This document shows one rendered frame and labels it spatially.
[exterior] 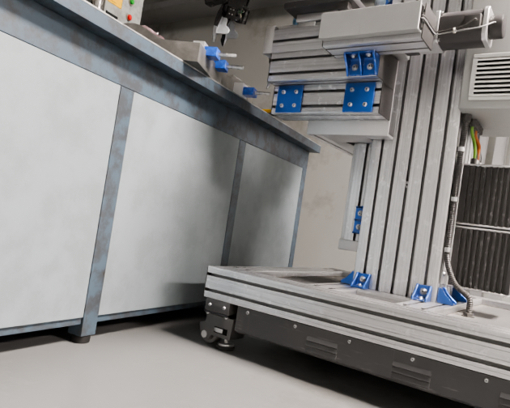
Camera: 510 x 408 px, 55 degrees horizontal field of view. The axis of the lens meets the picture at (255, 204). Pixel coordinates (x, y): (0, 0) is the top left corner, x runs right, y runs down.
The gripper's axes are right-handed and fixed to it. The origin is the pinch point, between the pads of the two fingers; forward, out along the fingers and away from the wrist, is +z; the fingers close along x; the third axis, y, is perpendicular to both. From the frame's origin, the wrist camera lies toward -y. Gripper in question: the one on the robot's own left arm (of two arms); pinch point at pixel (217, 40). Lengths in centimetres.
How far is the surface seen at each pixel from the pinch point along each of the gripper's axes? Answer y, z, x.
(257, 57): -92, -5, 260
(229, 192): 25, 49, -3
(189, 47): 12.7, 5.4, -39.4
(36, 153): 10, 37, -84
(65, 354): 29, 81, -81
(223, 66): 16.5, 7.4, -21.9
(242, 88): 17.5, 12.5, -4.5
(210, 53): 16.0, 4.9, -32.5
